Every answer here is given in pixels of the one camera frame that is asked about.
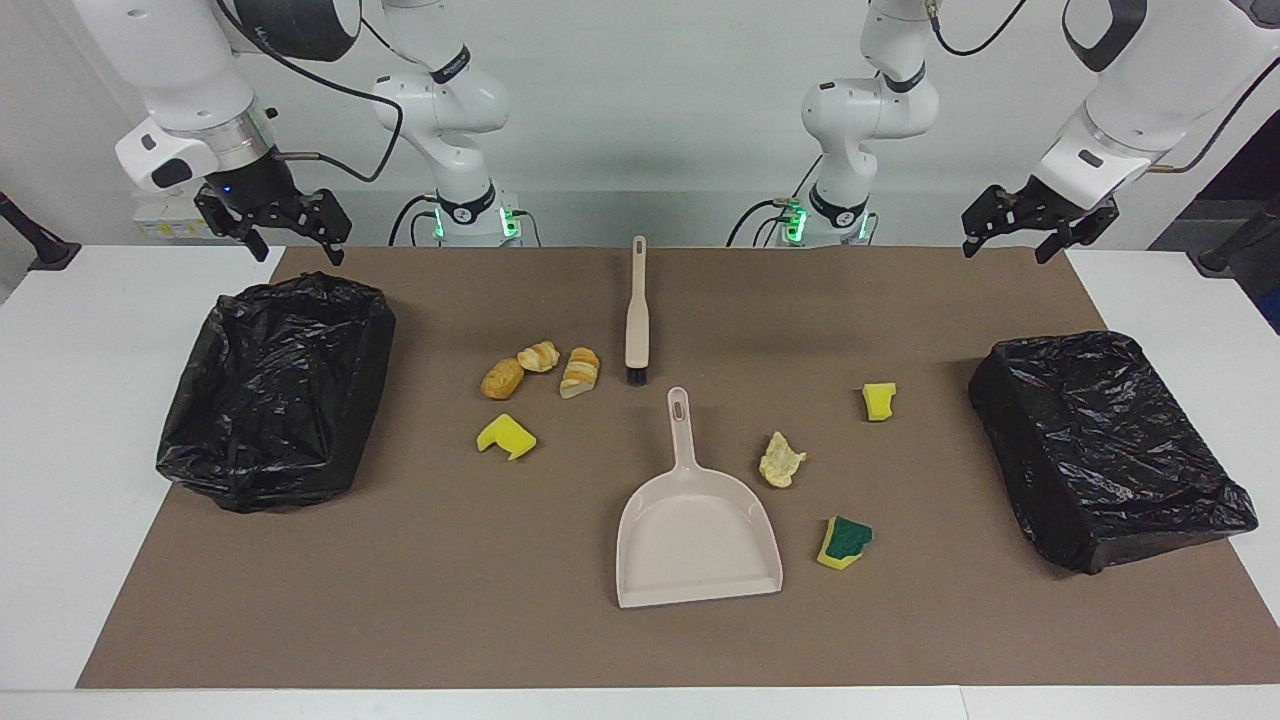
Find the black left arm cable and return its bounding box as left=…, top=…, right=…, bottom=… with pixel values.
left=928, top=0, right=1280, bottom=176

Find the open bin with black bag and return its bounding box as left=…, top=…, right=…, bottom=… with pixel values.
left=156, top=271, right=397, bottom=514

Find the beige plastic dustpan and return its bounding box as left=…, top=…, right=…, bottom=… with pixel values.
left=615, top=387, right=784, bottom=609

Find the notched yellow sponge piece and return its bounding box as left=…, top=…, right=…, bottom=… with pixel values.
left=476, top=413, right=538, bottom=462

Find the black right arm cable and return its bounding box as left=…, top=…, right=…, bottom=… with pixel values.
left=213, top=0, right=404, bottom=184

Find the white wall socket box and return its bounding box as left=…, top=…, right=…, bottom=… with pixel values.
left=133, top=195, right=216, bottom=241

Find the pale pastry piece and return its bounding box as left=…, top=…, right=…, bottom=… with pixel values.
left=759, top=431, right=807, bottom=489

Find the green and yellow sponge piece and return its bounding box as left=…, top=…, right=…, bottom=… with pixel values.
left=816, top=515, right=874, bottom=571

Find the bin wrapped in black bag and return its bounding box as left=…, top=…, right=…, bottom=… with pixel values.
left=967, top=331, right=1259, bottom=576

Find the brown table mat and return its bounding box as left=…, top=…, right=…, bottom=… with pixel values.
left=76, top=246, right=1280, bottom=689

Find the black stand foot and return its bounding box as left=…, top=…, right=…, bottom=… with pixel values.
left=1190, top=195, right=1280, bottom=276
left=0, top=192, right=81, bottom=271

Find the beige hand brush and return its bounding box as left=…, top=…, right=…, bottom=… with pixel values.
left=625, top=235, right=651, bottom=388

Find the black base cable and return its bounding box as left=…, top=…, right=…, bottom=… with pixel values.
left=388, top=193, right=443, bottom=248
left=725, top=198, right=801, bottom=248

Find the round brown bread roll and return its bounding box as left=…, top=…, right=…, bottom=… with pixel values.
left=481, top=357, right=525, bottom=400

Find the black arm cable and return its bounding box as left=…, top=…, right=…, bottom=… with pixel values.
left=928, top=0, right=1280, bottom=176
left=213, top=0, right=404, bottom=184

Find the striped croissant piece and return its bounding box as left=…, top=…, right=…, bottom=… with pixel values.
left=559, top=347, right=601, bottom=400

